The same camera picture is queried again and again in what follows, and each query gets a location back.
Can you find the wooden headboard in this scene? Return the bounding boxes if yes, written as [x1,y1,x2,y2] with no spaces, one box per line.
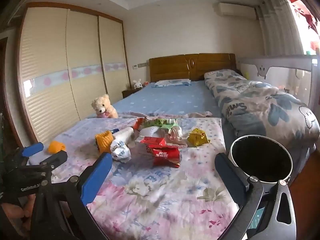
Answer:
[149,53,237,82]

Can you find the cream teddy bear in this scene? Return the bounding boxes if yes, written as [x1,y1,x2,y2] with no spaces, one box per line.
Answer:
[91,94,118,119]

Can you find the dark wooden nightstand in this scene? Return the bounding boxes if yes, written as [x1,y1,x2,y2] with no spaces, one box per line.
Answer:
[122,87,143,98]

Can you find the grey quilt blue print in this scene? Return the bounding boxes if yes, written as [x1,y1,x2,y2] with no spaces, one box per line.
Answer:
[204,69,320,153]

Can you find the red and white box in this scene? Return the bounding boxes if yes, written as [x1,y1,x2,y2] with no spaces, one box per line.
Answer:
[135,136,167,153]

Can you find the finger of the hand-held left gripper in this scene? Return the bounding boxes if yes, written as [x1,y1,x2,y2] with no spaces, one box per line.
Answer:
[21,142,44,157]
[40,151,68,172]

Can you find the teal booklet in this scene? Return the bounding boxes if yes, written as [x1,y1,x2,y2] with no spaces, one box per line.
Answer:
[250,202,266,230]

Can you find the blue and white pillow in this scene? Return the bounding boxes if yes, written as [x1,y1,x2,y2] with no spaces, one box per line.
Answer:
[151,79,192,88]

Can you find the small orange snack packet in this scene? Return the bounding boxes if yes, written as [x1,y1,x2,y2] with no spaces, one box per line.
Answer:
[47,141,67,154]

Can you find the red window decoration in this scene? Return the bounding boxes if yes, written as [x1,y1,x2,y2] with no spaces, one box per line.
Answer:
[287,0,320,35]

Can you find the white air conditioner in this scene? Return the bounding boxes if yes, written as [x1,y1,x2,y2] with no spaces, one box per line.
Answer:
[216,2,258,20]

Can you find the crumpled yellow wrapper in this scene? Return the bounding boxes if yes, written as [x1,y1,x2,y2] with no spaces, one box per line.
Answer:
[187,128,210,147]

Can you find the bed with blue sheet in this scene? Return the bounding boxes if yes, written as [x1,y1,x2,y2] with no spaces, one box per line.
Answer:
[75,80,225,120]

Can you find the white foam block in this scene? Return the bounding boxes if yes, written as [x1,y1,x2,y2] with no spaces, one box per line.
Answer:
[112,127,135,143]

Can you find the person's left hand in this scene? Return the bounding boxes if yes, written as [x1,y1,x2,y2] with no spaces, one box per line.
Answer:
[0,196,35,238]

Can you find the floral blanket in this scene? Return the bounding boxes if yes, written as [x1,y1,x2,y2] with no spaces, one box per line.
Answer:
[27,116,240,240]

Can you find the blue silver packet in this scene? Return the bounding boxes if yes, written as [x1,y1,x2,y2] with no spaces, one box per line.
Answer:
[110,140,132,162]

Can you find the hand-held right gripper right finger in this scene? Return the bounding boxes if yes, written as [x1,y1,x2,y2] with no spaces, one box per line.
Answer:
[214,152,310,240]

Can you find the green snack packet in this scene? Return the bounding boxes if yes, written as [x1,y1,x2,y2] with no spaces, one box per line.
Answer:
[140,118,179,130]

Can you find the black trash bin white rim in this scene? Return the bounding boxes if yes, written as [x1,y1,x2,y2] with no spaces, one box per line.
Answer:
[229,135,293,184]

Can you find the cream sliding door wardrobe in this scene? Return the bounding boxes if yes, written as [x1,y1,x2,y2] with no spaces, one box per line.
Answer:
[16,2,130,143]

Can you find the red snack packet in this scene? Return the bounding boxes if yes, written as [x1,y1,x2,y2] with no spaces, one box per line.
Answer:
[151,146,182,168]

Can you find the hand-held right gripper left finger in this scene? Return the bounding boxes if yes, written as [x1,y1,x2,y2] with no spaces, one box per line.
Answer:
[30,152,113,240]

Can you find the grey bed guard rail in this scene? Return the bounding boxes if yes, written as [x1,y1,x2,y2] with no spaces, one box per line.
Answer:
[237,54,320,105]

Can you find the grey curtain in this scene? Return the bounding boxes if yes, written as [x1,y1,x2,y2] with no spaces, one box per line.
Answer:
[255,0,305,55]

